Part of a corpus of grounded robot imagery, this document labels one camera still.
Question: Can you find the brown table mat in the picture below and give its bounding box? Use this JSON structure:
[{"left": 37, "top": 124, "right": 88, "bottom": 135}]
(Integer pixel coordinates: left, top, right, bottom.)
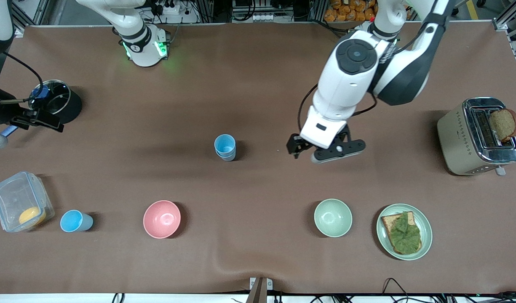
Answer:
[{"left": 0, "top": 21, "right": 516, "bottom": 295}]

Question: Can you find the pale green bowl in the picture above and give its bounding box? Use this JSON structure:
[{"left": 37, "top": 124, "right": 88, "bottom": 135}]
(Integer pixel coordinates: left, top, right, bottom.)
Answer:
[{"left": 313, "top": 198, "right": 353, "bottom": 238}]

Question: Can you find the clear plastic food container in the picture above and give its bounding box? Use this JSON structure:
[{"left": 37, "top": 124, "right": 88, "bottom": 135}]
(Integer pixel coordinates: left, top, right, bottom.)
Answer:
[{"left": 0, "top": 171, "right": 55, "bottom": 233}]

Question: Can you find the orange round food piece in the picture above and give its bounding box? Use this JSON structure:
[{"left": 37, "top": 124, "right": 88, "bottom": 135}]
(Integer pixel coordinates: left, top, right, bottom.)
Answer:
[{"left": 19, "top": 206, "right": 47, "bottom": 226}]

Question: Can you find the toast slice under lettuce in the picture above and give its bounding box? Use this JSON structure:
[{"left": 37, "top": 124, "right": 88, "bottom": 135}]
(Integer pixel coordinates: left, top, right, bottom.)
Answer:
[{"left": 381, "top": 211, "right": 422, "bottom": 255}]

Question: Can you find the beige and chrome toaster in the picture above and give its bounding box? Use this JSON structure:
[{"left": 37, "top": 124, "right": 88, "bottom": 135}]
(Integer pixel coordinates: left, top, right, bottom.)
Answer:
[{"left": 436, "top": 97, "right": 516, "bottom": 176}]

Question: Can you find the green lettuce leaf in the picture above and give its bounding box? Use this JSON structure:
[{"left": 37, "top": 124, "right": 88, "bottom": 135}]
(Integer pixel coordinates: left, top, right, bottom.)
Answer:
[{"left": 387, "top": 212, "right": 422, "bottom": 255}]

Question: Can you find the bag of orange buns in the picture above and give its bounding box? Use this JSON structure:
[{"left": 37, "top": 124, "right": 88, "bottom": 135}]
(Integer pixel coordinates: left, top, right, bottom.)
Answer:
[{"left": 324, "top": 0, "right": 376, "bottom": 22}]

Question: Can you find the pale green plate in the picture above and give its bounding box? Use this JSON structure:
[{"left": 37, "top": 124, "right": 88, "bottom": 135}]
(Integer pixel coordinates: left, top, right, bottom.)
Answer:
[{"left": 376, "top": 204, "right": 433, "bottom": 261}]

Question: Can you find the metal table clamp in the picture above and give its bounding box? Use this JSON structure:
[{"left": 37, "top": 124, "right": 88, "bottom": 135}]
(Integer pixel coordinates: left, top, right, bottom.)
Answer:
[{"left": 246, "top": 277, "right": 273, "bottom": 303}]

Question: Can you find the pink bowl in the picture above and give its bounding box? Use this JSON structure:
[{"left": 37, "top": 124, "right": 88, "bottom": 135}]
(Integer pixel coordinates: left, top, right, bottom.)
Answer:
[{"left": 143, "top": 200, "right": 182, "bottom": 239}]

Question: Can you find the brown bread slice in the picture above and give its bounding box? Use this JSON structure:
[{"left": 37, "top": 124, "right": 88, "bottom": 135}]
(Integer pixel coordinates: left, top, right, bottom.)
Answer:
[{"left": 488, "top": 109, "right": 516, "bottom": 142}]

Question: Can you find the black chair base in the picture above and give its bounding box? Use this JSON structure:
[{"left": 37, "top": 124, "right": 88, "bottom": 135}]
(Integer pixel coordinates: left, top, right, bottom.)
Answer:
[{"left": 450, "top": 0, "right": 487, "bottom": 16}]

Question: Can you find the black pot with blue handle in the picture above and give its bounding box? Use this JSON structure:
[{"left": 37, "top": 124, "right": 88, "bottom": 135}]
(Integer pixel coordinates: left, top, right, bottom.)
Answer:
[{"left": 0, "top": 79, "right": 83, "bottom": 138}]

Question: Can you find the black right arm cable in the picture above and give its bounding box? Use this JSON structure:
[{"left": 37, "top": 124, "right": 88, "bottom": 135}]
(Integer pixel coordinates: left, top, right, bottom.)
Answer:
[{"left": 4, "top": 53, "right": 50, "bottom": 101}]

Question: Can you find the aluminium frame profile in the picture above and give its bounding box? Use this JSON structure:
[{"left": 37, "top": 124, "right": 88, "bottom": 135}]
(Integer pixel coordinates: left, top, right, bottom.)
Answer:
[
  {"left": 494, "top": 0, "right": 516, "bottom": 32},
  {"left": 11, "top": 0, "right": 52, "bottom": 36}
]

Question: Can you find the black looped floor cable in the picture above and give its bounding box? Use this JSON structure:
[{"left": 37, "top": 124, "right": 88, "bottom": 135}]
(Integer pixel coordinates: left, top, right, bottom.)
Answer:
[{"left": 382, "top": 277, "right": 410, "bottom": 303}]

